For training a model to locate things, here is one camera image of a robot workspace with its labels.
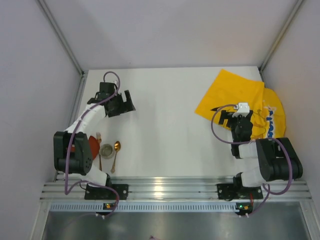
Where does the yellow pikachu placemat cloth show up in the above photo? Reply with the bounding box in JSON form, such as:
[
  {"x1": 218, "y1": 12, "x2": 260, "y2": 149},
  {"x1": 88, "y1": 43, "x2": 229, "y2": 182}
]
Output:
[{"x1": 195, "y1": 69, "x2": 286, "y2": 139}]

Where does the copper fork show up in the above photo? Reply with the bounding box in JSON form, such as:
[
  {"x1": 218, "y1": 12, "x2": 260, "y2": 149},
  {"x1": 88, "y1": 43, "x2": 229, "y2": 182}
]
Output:
[{"x1": 96, "y1": 131, "x2": 103, "y2": 171}]

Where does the gold spoon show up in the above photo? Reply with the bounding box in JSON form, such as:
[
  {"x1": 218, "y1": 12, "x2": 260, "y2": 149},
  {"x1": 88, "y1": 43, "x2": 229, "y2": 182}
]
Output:
[{"x1": 110, "y1": 140, "x2": 121, "y2": 174}]

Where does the red plastic plate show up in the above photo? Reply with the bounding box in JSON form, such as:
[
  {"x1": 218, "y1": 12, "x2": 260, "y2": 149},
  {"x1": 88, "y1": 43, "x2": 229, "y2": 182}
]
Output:
[{"x1": 69, "y1": 132, "x2": 100, "y2": 160}]

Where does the small metal cup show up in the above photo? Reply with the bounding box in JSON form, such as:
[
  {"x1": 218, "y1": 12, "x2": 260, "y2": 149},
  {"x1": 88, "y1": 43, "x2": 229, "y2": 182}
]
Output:
[{"x1": 99, "y1": 143, "x2": 115, "y2": 160}]

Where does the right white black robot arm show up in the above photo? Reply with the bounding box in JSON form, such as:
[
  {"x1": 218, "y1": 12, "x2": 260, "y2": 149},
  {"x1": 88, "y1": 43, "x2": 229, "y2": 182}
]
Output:
[{"x1": 218, "y1": 110, "x2": 303, "y2": 189}]

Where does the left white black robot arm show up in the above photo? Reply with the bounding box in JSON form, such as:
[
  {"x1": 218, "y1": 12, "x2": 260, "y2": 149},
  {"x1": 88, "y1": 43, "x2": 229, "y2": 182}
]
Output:
[{"x1": 53, "y1": 82, "x2": 136, "y2": 187}]

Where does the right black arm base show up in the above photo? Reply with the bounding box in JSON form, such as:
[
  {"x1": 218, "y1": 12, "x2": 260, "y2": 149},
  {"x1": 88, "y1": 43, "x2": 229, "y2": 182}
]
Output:
[{"x1": 216, "y1": 183, "x2": 263, "y2": 201}]

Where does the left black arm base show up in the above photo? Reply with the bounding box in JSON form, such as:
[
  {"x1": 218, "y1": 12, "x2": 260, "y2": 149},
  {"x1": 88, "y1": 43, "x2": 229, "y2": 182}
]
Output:
[{"x1": 84, "y1": 184, "x2": 129, "y2": 200}]

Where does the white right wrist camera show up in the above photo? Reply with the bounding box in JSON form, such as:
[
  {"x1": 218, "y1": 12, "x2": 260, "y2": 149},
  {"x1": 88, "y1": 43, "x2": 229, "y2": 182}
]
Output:
[{"x1": 232, "y1": 102, "x2": 250, "y2": 118}]

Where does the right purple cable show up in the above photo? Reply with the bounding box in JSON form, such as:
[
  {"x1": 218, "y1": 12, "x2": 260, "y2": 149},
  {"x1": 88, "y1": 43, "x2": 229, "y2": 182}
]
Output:
[{"x1": 211, "y1": 104, "x2": 294, "y2": 217}]

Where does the purple cable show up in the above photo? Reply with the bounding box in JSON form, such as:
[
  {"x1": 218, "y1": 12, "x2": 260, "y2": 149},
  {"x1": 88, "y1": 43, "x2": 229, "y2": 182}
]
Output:
[
  {"x1": 64, "y1": 71, "x2": 121, "y2": 218},
  {"x1": 211, "y1": 104, "x2": 294, "y2": 217}
]

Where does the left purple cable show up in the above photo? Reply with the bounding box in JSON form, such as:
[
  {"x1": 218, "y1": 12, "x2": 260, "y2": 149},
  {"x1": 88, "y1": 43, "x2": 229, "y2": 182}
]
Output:
[{"x1": 64, "y1": 71, "x2": 121, "y2": 218}]

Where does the aluminium mounting rail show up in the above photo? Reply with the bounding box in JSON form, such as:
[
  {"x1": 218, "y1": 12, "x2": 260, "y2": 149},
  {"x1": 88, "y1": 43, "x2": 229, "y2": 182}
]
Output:
[{"x1": 40, "y1": 175, "x2": 312, "y2": 202}]

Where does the perforated metal cable tray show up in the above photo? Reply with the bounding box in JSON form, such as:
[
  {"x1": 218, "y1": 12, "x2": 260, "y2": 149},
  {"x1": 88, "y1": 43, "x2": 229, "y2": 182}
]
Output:
[{"x1": 49, "y1": 201, "x2": 252, "y2": 213}]

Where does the left aluminium frame post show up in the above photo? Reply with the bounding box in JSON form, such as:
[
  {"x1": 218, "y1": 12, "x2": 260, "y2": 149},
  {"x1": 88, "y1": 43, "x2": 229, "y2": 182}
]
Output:
[{"x1": 35, "y1": 0, "x2": 84, "y2": 76}]

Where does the aluminium frame post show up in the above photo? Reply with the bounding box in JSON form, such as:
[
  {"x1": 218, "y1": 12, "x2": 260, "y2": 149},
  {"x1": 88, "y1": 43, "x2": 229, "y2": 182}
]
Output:
[
  {"x1": 35, "y1": 0, "x2": 84, "y2": 76},
  {"x1": 258, "y1": 0, "x2": 306, "y2": 74}
]

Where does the right aluminium frame post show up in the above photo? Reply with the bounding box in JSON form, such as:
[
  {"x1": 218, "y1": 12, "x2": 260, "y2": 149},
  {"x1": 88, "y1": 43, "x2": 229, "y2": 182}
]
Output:
[{"x1": 258, "y1": 0, "x2": 306, "y2": 74}]

